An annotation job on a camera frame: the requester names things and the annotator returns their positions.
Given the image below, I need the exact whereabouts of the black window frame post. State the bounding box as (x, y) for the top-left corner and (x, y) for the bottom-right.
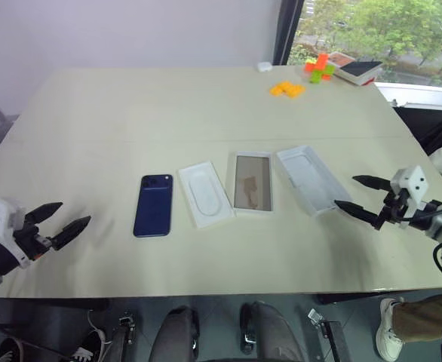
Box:
(272, 0), (303, 66)

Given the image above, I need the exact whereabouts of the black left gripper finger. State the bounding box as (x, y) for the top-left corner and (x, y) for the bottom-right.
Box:
(51, 215), (93, 252)
(24, 201), (64, 228)

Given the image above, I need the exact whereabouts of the white phone box insert tray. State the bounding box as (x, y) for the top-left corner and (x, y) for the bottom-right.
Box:
(177, 161), (237, 229)

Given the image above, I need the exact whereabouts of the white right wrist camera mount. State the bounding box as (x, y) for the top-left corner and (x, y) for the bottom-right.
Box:
(389, 165), (430, 229)

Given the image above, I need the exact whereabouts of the white phone box base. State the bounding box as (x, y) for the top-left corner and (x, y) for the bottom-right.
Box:
(225, 151), (278, 218)

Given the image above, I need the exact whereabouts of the white box with black top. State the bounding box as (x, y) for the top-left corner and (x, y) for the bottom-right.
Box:
(335, 60), (384, 87)

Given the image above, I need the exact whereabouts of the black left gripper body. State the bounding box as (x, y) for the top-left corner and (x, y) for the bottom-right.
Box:
(14, 222), (57, 262)

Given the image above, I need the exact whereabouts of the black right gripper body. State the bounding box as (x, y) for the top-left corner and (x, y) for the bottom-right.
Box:
(371, 189), (415, 231)

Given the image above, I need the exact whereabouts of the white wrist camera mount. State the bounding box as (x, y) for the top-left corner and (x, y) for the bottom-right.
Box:
(389, 165), (430, 229)
(0, 195), (32, 269)

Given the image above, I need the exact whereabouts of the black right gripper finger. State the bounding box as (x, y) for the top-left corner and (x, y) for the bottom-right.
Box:
(333, 200), (380, 228)
(351, 173), (392, 192)

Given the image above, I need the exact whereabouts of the white window sill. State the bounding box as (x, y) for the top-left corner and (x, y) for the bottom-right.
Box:
(373, 81), (442, 111)

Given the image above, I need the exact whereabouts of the black table clamp bracket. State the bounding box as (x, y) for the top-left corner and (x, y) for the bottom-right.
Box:
(306, 308), (352, 362)
(109, 309), (138, 362)

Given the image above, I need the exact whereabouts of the yellow building block cluster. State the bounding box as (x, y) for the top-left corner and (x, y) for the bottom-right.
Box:
(269, 80), (306, 100)

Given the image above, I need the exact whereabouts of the orange building block piece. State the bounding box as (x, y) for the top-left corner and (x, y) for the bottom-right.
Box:
(304, 53), (330, 73)

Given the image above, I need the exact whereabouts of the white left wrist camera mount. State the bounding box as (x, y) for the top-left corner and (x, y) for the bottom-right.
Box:
(0, 195), (32, 269)

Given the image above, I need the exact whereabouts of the green building block piece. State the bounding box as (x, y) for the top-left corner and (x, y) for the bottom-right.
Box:
(308, 63), (336, 84)

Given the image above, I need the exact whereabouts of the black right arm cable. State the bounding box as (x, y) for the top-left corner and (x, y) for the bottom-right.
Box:
(409, 201), (442, 275)

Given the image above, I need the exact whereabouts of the person's khaki trouser leg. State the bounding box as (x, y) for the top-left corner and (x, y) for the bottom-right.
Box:
(391, 137), (442, 337)

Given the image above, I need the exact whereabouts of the dark blue smartphone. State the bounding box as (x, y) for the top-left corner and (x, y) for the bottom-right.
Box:
(132, 173), (174, 238)

